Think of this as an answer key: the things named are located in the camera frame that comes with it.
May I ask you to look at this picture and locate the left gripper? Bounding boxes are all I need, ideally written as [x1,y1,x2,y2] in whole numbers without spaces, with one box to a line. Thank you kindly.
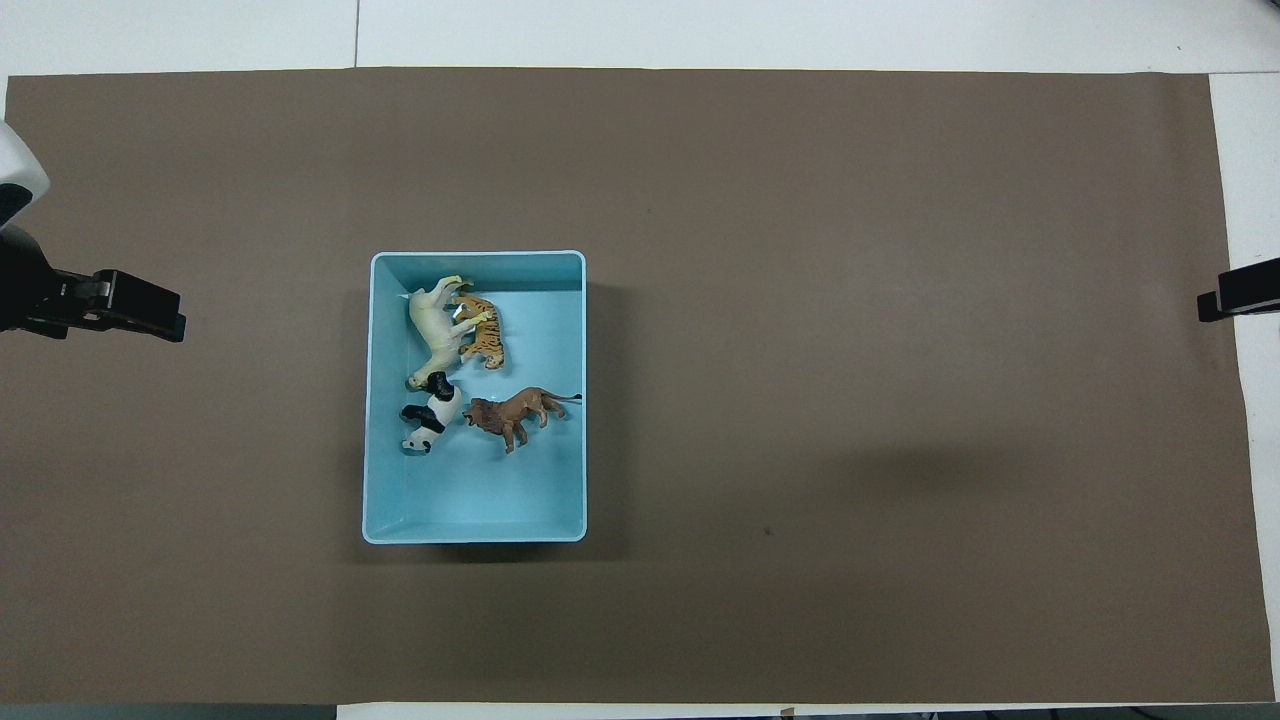
[0,224,59,335]

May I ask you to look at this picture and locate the light blue storage box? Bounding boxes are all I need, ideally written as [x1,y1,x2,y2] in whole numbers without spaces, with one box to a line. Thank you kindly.
[361,250,589,546]

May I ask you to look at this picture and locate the cream lioness toy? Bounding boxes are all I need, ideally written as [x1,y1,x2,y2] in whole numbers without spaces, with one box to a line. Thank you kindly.
[404,275,477,392]

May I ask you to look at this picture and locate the black and white panda toy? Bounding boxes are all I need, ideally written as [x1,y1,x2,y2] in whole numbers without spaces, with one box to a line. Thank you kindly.
[399,371,465,456]

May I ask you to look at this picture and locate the orange striped tiger toy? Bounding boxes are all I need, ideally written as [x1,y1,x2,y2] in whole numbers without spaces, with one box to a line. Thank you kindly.
[450,292,505,372]

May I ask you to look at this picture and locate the brown lion toy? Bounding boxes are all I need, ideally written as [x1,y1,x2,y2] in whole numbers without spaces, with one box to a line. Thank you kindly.
[461,386,584,455]

